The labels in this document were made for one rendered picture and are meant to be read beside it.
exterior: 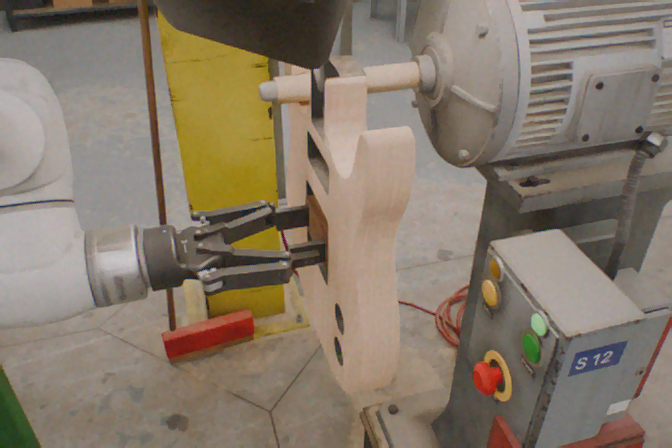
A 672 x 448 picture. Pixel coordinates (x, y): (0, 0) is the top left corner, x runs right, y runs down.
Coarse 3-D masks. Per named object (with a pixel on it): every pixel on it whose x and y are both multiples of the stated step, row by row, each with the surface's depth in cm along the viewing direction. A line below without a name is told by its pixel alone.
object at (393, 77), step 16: (400, 64) 75; (416, 64) 75; (272, 80) 73; (288, 80) 71; (304, 80) 71; (368, 80) 73; (384, 80) 74; (400, 80) 74; (416, 80) 75; (288, 96) 71; (304, 96) 72
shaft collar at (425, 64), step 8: (416, 56) 75; (424, 56) 75; (424, 64) 74; (432, 64) 74; (424, 72) 74; (432, 72) 74; (424, 80) 74; (432, 80) 75; (416, 88) 76; (424, 88) 75; (432, 88) 76
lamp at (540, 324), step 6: (534, 312) 61; (540, 312) 60; (534, 318) 61; (540, 318) 60; (546, 318) 59; (534, 324) 61; (540, 324) 60; (546, 324) 59; (534, 330) 61; (540, 330) 60; (546, 330) 59; (540, 336) 61; (546, 336) 60
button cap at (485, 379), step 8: (480, 368) 71; (488, 368) 70; (496, 368) 71; (472, 376) 72; (480, 376) 70; (488, 376) 69; (496, 376) 71; (480, 384) 70; (488, 384) 69; (496, 384) 71; (488, 392) 70
